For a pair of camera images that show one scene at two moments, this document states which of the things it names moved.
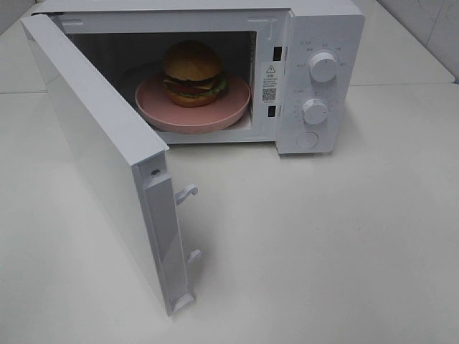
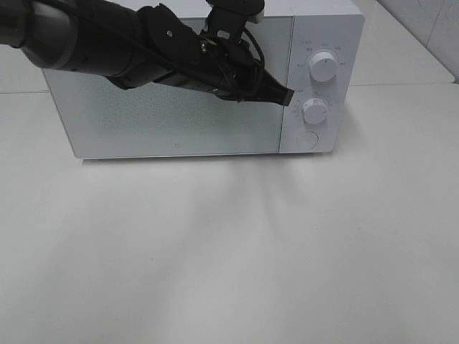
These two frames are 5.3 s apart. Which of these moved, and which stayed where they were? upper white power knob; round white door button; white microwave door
Moved: white microwave door
Stayed: upper white power knob; round white door button
